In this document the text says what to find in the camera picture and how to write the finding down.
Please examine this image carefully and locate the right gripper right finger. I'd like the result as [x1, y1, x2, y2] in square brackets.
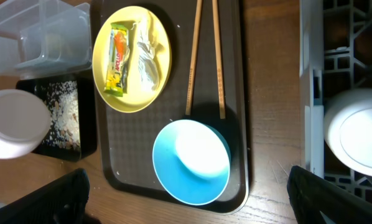
[287, 166, 372, 223]

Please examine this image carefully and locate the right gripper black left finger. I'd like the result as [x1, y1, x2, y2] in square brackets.
[0, 168, 90, 223]

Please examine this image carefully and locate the white cup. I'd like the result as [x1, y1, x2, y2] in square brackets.
[323, 88, 372, 176]

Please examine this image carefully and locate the white bowl with rice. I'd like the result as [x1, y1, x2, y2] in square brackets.
[0, 89, 51, 159]

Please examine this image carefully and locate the green yellow snack wrapper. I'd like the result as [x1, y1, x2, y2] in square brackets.
[104, 22, 131, 97]

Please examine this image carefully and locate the white tissue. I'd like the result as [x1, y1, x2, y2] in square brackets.
[133, 12, 162, 93]

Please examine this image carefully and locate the black waste tray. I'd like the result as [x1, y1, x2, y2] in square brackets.
[16, 70, 97, 162]

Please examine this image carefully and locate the grey dishwasher rack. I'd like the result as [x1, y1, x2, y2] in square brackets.
[299, 0, 372, 203]

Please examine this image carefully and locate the brown plastic serving tray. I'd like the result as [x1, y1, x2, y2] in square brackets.
[94, 0, 250, 215]

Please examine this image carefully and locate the light blue bowl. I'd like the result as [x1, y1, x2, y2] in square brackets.
[152, 119, 231, 205]

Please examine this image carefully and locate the yellow round plate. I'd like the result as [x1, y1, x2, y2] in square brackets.
[92, 6, 172, 113]

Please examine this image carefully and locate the clear plastic bin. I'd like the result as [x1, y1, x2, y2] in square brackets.
[0, 0, 92, 79]

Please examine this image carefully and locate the right wooden chopstick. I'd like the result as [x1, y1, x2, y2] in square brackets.
[212, 0, 226, 119]

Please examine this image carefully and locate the wooden chopstick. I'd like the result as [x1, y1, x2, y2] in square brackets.
[212, 0, 226, 119]
[185, 0, 203, 116]

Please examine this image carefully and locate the left wooden chopstick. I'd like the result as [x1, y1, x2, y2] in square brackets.
[185, 0, 203, 116]

